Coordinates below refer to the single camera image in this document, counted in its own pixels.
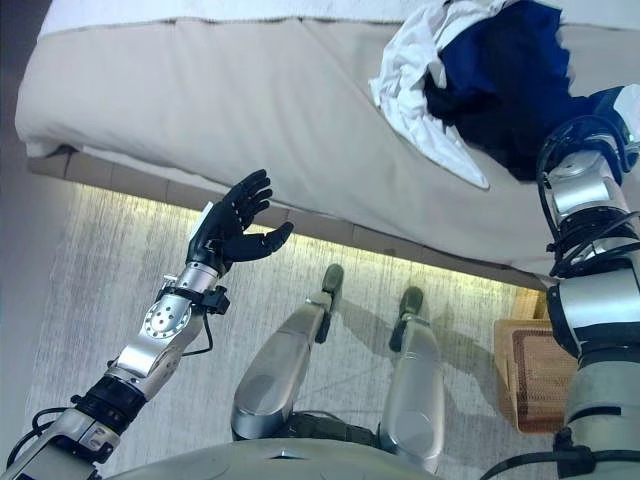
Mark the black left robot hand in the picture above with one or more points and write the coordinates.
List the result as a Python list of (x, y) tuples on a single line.
[(225, 230)]

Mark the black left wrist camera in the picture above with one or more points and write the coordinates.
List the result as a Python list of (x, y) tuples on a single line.
[(216, 300)]

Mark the bed with grey cover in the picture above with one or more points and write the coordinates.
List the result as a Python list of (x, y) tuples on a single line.
[(225, 100)]

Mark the blue garment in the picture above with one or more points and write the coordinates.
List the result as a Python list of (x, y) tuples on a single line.
[(505, 45)]

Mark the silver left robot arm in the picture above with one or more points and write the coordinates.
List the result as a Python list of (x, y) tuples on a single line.
[(160, 320)]

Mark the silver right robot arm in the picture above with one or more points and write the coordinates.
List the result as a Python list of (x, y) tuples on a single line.
[(585, 190)]

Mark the white duvet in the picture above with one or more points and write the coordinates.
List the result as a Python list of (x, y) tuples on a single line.
[(200, 7)]

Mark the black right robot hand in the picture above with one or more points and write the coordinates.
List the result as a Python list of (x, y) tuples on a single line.
[(630, 110)]

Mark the silver left robot leg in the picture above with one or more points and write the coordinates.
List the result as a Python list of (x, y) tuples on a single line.
[(280, 370)]

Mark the white garment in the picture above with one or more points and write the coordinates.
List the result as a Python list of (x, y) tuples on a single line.
[(405, 80)]

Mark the brown woven basket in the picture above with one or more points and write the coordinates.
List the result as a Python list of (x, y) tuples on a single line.
[(540, 360)]

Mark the grey striped rug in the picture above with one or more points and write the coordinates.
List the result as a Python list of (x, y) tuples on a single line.
[(125, 280)]

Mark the grey robot torso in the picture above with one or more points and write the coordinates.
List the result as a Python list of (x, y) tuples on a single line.
[(300, 460)]

